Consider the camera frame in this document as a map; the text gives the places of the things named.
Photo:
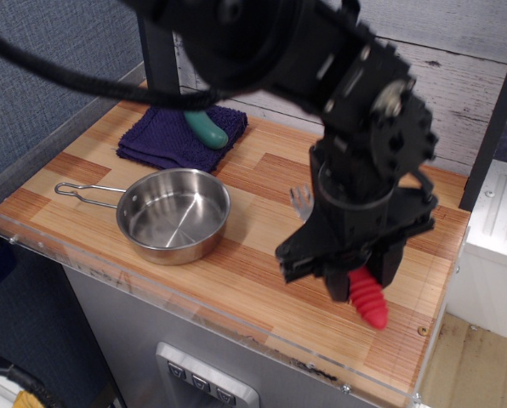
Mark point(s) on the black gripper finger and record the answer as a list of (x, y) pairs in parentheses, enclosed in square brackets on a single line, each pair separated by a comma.
[(337, 280), (385, 261)]

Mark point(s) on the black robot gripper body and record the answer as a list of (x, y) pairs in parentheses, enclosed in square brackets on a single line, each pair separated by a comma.
[(340, 231)]

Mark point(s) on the red handled metal fork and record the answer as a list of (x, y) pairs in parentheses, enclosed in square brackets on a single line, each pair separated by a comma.
[(366, 294)]

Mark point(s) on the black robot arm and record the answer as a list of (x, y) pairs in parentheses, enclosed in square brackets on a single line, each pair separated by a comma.
[(369, 193)]

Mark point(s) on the stainless steel pot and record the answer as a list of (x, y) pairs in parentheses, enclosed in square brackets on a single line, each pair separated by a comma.
[(171, 217)]

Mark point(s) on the white side cabinet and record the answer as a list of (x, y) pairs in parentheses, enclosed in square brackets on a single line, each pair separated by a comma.
[(478, 292)]

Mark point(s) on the green toy cucumber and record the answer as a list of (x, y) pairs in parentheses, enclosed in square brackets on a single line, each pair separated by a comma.
[(207, 132)]

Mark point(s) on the silver toy fridge cabinet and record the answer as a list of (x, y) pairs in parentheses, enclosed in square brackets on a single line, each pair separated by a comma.
[(220, 341)]

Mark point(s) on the folded purple towel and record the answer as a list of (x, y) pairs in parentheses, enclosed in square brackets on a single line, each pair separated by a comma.
[(163, 139)]

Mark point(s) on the dark grey right post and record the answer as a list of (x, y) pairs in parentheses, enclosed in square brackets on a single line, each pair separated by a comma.
[(486, 152)]

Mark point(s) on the dark grey post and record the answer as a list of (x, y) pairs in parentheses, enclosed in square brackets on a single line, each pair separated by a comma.
[(159, 57), (486, 152)]

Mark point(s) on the dark grey left post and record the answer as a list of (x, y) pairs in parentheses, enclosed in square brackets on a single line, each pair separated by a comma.
[(159, 57)]

